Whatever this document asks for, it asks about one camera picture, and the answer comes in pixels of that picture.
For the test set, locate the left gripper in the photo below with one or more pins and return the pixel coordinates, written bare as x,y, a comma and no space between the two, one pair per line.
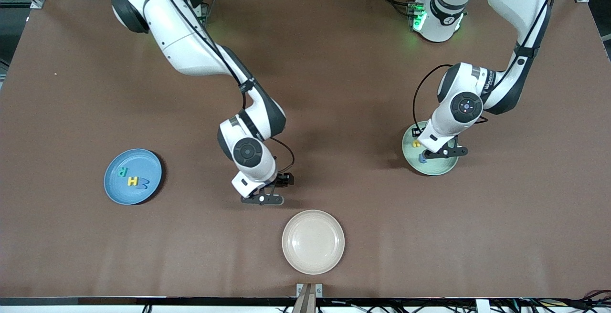
418,132

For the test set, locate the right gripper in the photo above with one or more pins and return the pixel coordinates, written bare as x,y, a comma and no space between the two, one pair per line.
282,180

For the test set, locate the blue lowercase letter a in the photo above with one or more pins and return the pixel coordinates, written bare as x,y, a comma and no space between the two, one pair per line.
422,160

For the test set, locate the blue uppercase letter W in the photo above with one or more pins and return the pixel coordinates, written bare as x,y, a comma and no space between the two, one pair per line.
143,184

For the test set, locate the yellow uppercase letter H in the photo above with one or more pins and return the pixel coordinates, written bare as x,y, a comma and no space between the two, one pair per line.
132,181

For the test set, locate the teal uppercase letter R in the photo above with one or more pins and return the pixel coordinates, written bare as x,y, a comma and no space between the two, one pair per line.
122,172

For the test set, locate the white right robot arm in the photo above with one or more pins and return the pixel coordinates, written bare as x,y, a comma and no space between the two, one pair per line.
191,50

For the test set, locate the green plastic plate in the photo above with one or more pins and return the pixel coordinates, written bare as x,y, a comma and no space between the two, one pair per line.
439,167

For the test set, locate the beige plastic plate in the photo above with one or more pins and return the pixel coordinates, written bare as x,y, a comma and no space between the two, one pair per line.
313,242

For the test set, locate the blue plastic plate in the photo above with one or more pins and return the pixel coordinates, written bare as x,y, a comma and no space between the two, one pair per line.
119,193

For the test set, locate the metal camera pole bracket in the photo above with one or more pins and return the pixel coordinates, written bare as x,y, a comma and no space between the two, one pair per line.
309,294

